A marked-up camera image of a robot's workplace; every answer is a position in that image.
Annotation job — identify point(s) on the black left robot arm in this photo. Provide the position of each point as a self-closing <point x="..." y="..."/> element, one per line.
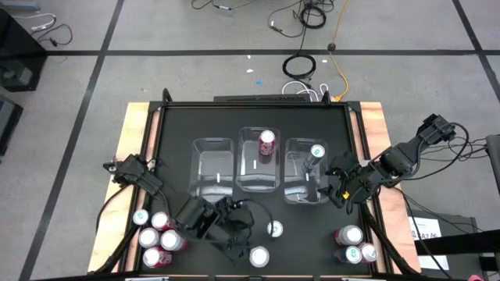
<point x="133" y="173"/>

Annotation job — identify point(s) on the pink object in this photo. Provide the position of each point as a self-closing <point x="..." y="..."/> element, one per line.
<point x="476" y="278"/>

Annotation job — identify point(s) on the blue silver Red Bull can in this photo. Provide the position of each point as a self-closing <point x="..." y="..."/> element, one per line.
<point x="312" y="160"/>
<point x="353" y="254"/>
<point x="140" y="217"/>
<point x="275" y="229"/>

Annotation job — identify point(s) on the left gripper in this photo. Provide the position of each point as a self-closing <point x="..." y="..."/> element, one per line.
<point x="223" y="222"/>

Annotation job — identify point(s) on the silver aluminium frame post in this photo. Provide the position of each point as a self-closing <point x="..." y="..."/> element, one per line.
<point x="146" y="278"/>
<point x="357" y="279"/>

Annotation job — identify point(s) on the black floor beam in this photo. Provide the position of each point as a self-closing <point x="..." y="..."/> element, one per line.
<point x="468" y="242"/>

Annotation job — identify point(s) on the yellow gripper tag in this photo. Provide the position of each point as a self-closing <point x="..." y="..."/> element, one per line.
<point x="345" y="194"/>

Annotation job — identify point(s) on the black floor case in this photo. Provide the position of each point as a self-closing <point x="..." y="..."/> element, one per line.
<point x="8" y="121"/>

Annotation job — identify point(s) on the black cabinet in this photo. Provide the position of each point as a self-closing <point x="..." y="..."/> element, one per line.
<point x="19" y="50"/>

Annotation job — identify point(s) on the black box with labels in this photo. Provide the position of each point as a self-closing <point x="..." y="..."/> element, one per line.
<point x="457" y="224"/>

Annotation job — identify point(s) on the black round floor plug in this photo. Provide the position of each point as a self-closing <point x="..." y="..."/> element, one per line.
<point x="331" y="47"/>

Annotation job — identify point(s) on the grey post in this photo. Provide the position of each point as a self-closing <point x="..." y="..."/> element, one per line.
<point x="494" y="164"/>

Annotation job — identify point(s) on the black diagonal frame strut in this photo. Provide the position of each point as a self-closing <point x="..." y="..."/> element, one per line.
<point x="117" y="255"/>
<point x="384" y="242"/>

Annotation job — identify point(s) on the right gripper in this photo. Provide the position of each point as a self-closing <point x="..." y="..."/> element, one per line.
<point x="361" y="183"/>

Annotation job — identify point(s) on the clear plastic bin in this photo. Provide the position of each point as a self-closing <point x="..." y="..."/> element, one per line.
<point x="211" y="171"/>
<point x="250" y="171"/>
<point x="297" y="183"/>

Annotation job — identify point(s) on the black aluminium table frame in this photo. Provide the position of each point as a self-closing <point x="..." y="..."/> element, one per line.
<point x="254" y="104"/>

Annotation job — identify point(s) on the white red Spindrift can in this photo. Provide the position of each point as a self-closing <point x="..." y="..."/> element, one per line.
<point x="259" y="256"/>
<point x="148" y="237"/>
<point x="160" y="221"/>
<point x="170" y="239"/>

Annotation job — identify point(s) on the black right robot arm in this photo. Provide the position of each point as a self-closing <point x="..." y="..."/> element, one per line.
<point x="402" y="156"/>

